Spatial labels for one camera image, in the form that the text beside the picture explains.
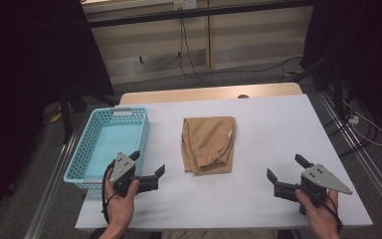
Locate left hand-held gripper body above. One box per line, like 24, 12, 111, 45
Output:
108, 151, 137, 197

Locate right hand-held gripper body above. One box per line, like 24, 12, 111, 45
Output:
298, 162, 354, 216

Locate person's right hand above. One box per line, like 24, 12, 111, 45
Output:
294, 188, 342, 239

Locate person's left hand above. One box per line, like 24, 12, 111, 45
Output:
103, 167, 141, 233

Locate light blue plastic basket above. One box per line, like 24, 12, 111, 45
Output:
63, 106, 151, 190

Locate white table cover sheet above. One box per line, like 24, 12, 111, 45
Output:
75, 94, 374, 231

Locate folded tan pants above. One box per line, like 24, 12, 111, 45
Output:
180, 116, 238, 176

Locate black metal stand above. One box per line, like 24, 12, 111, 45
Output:
287, 53, 379, 158
58, 83, 119, 144

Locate light wooden table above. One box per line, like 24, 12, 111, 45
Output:
118, 82, 304, 107

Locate black curtain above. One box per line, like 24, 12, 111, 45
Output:
0, 0, 115, 233
300, 0, 382, 140

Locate beige wooden cabinet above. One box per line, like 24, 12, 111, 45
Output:
81, 0, 314, 86

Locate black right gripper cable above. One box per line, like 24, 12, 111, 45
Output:
298, 185, 344, 233

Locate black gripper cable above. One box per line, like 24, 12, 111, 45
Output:
100, 159, 117, 225
298, 185, 344, 233

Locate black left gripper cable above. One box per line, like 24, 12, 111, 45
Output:
100, 159, 117, 225

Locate aluminium floor rail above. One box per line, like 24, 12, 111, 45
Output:
23, 132, 80, 239
317, 91, 382, 219

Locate white cable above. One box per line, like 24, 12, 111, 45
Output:
341, 99, 382, 147

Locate black floor cable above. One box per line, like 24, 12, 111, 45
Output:
208, 55, 304, 84

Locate black hanging cable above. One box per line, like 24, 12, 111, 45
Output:
178, 16, 213, 86

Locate white wall socket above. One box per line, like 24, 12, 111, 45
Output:
173, 0, 198, 11

